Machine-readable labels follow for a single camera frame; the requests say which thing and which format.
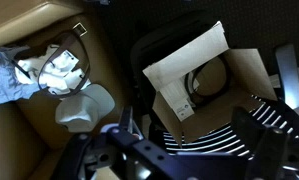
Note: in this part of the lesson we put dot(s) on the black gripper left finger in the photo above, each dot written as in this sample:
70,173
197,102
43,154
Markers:
126,118

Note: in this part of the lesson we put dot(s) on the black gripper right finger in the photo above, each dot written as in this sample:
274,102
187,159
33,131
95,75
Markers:
252,133

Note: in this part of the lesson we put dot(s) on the black mesh office chair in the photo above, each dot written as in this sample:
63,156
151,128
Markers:
145,56

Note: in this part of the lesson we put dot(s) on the white socks pile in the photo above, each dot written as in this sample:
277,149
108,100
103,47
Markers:
60,71

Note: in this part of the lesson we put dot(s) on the open cardboard box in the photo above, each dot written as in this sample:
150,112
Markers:
195,53

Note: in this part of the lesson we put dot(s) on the blue striped shirt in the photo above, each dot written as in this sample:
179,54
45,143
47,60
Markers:
5,80

